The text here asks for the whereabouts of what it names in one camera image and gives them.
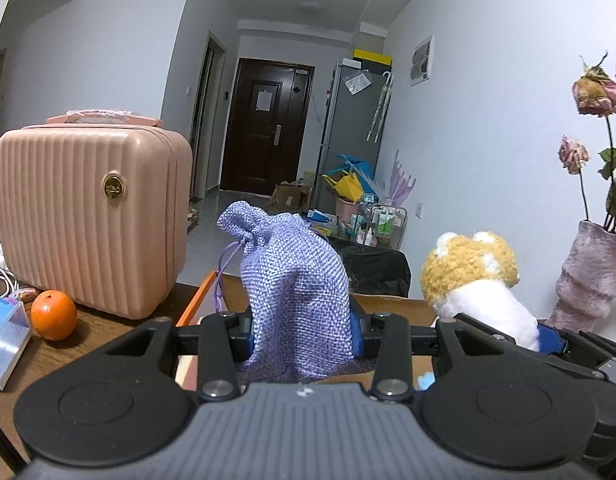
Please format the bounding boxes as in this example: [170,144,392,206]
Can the brown cardboard carton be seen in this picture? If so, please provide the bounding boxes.
[265,182,313,213]

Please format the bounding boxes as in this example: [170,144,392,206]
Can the clear plastic bag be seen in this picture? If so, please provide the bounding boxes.
[344,71,373,96]

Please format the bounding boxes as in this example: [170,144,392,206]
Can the grey refrigerator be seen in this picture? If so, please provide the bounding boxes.
[313,60,395,211]

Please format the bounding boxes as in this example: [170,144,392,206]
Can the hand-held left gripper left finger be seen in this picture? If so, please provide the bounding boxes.
[104,310,256,402]

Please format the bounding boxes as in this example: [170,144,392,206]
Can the black cloth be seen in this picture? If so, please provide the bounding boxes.
[330,240,413,298]

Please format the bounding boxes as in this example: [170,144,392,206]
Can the yellow bag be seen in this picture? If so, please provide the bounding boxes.
[323,170,363,201]

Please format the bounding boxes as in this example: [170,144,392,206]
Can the orange fruit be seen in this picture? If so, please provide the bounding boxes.
[30,290,79,342]

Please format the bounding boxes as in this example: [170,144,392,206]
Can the dark brown entrance door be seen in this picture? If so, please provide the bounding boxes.
[220,57,316,198]

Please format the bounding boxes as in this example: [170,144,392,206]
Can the dried pink rose bouquet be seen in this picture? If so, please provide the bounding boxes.
[559,49,616,236]

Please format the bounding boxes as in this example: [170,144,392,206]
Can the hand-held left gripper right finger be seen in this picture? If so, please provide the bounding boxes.
[350,305,511,403]

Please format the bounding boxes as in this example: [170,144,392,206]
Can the pink ribbed suitcase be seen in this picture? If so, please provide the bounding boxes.
[0,108,193,321]

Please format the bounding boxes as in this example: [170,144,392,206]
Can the yellow box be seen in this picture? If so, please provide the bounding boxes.
[353,49,393,66]

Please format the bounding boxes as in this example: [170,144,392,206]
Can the lavender burlap drawstring pouch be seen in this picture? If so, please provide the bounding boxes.
[216,201,356,383]

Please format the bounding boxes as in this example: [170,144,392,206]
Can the trolley with bottles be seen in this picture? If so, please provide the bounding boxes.
[350,199,407,251]

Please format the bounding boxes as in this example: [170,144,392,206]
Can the yellow and white plush toy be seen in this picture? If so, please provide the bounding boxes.
[420,231,541,353]

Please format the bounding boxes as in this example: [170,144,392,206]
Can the blue plastic item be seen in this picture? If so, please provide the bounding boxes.
[335,153,379,181]

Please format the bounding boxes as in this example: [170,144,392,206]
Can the pink textured vase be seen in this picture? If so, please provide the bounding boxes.
[545,220,616,333]

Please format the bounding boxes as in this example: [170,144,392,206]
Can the white folded umbrella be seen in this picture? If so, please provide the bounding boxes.
[366,71,395,143]

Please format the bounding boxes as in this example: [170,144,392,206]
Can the light blue tissue pack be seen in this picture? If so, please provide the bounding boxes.
[0,296,31,392]

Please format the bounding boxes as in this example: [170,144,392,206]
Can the white electrical panel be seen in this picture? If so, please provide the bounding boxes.
[409,35,435,87]

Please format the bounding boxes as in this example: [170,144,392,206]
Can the purple feather decoration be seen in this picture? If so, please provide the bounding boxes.
[389,149,419,208]

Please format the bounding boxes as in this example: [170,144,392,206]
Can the side room doorway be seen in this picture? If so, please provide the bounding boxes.
[190,30,229,201]

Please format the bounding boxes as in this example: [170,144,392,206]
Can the pink bucket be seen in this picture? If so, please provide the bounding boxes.
[336,196,361,223]

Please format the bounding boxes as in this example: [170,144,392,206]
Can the orange cardboard box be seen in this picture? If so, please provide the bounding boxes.
[174,270,439,393]

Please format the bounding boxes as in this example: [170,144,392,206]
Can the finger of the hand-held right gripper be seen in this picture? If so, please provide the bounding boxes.
[536,324,616,361]
[452,312,611,381]

